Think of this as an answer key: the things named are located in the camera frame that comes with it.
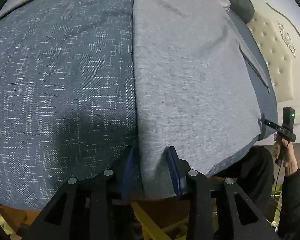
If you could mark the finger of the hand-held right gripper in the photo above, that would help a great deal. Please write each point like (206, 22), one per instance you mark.
(271, 124)

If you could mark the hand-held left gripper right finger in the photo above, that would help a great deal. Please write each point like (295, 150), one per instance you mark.
(173, 172)

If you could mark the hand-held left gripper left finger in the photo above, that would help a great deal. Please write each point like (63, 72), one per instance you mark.
(128, 170)

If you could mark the grey knitted sweater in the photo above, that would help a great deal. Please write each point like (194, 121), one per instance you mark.
(190, 80)

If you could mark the person's right forearm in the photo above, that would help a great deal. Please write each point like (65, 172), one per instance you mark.
(292, 200)

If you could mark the person's right hand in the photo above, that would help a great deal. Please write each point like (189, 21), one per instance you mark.
(290, 158)

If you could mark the yellow plastic item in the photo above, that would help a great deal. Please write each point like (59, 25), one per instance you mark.
(150, 220)

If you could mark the person's black trousers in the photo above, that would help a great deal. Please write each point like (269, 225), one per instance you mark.
(252, 175)

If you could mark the cream tufted headboard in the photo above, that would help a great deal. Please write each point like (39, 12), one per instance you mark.
(277, 55)

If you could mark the blue patterned bed sheet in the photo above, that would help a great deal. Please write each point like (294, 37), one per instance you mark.
(60, 92)

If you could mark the dark grey duvet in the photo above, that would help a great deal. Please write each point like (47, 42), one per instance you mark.
(240, 2)

